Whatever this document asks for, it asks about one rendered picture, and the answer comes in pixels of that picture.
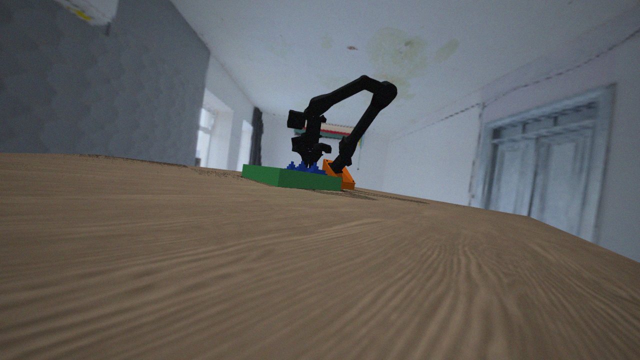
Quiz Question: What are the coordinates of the green flat deck plate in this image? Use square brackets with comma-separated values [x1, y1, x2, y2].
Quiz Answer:
[241, 161, 342, 191]

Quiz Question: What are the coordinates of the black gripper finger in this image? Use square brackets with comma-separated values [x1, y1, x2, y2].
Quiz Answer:
[297, 151, 310, 168]
[308, 151, 324, 168]

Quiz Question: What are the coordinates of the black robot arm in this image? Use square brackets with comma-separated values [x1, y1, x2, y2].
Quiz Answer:
[287, 75, 397, 174]

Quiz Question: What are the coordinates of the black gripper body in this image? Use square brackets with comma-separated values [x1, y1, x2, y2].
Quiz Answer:
[291, 129, 332, 154]

